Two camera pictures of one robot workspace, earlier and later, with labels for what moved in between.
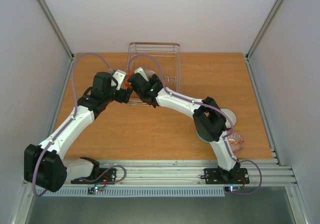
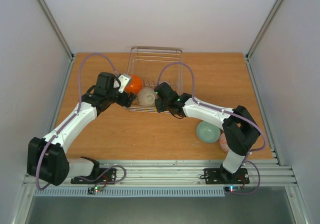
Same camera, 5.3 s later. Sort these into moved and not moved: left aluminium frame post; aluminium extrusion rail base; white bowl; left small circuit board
Moved: white bowl
Not moved: aluminium extrusion rail base; left aluminium frame post; left small circuit board
